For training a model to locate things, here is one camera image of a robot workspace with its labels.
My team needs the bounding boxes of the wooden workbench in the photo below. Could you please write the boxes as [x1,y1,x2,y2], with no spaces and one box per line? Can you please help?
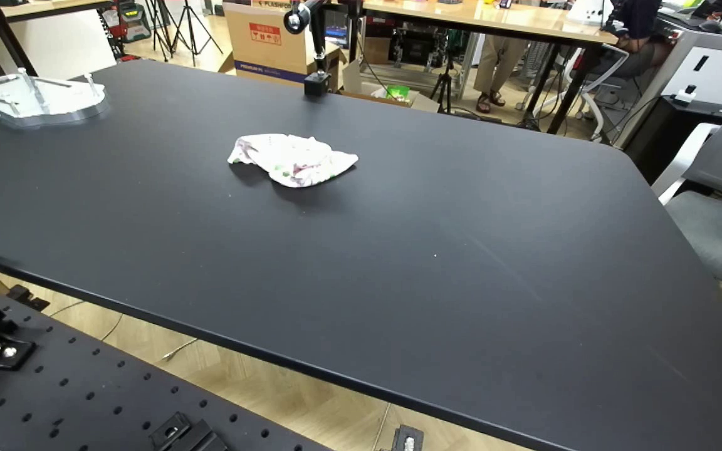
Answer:
[364,0,616,45]

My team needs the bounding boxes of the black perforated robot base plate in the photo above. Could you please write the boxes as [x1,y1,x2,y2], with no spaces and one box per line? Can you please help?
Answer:
[0,284,325,451]

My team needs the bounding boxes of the large cardboard box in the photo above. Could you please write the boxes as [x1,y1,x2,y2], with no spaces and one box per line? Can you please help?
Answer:
[225,0,340,88]

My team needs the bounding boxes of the white patterned cloth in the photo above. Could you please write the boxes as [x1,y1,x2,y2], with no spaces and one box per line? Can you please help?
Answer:
[227,134,358,192]

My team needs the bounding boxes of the black tripod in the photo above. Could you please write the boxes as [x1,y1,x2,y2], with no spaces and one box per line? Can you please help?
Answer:
[156,0,221,60]

